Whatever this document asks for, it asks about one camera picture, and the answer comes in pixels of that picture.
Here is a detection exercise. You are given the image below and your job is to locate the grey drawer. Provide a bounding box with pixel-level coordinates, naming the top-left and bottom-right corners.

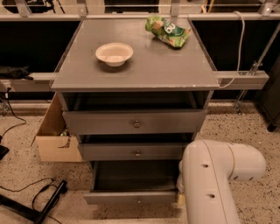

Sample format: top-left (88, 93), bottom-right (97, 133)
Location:
top-left (63, 109), bottom-right (207, 135)
top-left (78, 143), bottom-right (186, 161)
top-left (84, 160), bottom-right (179, 205)

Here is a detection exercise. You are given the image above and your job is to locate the grey bottom drawer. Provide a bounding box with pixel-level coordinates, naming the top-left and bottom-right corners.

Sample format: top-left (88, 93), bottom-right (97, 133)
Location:
top-left (84, 160), bottom-right (179, 205)

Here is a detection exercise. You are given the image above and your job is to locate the white cable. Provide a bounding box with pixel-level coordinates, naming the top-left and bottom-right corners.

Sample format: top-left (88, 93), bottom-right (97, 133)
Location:
top-left (218, 10), bottom-right (246, 89)

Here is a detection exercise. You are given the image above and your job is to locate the black floor cable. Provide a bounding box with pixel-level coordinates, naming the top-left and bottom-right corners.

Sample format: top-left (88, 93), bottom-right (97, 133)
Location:
top-left (0, 176), bottom-right (63, 224)

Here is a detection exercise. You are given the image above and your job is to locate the grey top drawer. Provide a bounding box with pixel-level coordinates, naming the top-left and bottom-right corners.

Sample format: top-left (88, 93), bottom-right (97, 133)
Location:
top-left (63, 109), bottom-right (207, 135)

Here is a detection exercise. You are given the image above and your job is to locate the black floor stand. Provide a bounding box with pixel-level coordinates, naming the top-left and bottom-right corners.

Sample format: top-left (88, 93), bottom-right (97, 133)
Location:
top-left (0, 179), bottom-right (68, 224)

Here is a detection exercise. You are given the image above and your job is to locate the green snack bag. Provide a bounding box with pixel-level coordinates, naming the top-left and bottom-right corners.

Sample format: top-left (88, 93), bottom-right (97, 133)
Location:
top-left (145, 15), bottom-right (190, 48)

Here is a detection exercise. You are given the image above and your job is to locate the grey middle drawer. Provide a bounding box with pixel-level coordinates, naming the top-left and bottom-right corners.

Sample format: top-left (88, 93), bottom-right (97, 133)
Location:
top-left (78, 143), bottom-right (186, 161)

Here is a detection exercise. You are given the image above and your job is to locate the grey drawer cabinet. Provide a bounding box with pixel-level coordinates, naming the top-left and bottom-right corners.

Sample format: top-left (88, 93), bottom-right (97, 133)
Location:
top-left (50, 18), bottom-right (221, 165)

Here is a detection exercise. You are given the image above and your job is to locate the metal frame rail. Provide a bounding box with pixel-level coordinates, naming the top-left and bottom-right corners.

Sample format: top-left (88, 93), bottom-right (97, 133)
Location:
top-left (0, 71), bottom-right (269, 92)

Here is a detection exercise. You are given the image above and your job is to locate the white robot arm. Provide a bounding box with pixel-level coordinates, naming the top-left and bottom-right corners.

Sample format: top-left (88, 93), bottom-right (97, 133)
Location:
top-left (177, 140), bottom-right (266, 224)

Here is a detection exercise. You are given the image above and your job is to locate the cardboard box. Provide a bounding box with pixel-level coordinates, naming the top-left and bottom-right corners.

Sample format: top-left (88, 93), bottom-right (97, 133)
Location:
top-left (35, 94), bottom-right (82, 162)

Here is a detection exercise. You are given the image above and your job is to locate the black cable at left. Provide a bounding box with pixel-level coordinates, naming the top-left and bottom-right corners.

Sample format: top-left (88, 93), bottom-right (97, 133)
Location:
top-left (0, 87), bottom-right (27, 138)

